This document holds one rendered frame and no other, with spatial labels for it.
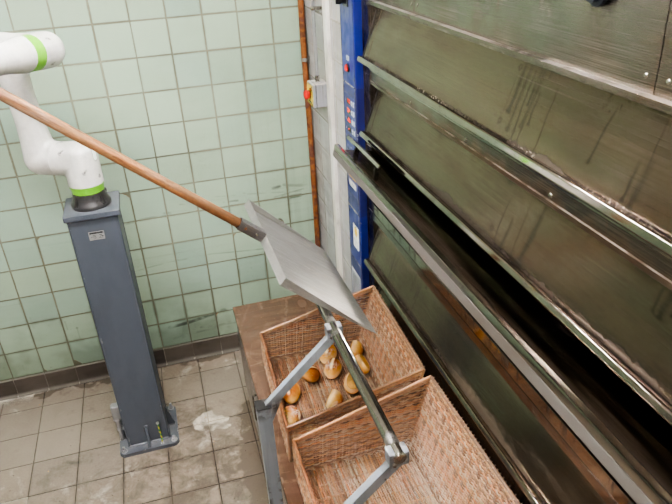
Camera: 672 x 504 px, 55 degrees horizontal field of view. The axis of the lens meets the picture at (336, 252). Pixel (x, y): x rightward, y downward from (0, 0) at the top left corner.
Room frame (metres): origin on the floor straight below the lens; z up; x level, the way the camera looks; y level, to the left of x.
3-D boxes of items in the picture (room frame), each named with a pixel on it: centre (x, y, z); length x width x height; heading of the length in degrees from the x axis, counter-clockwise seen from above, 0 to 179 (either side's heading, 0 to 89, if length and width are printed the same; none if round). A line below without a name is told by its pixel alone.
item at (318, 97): (2.79, 0.04, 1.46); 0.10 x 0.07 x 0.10; 15
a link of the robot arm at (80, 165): (2.32, 0.95, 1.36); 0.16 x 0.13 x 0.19; 75
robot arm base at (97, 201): (2.37, 0.96, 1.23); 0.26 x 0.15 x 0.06; 15
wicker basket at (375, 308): (1.84, 0.02, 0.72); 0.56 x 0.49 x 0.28; 13
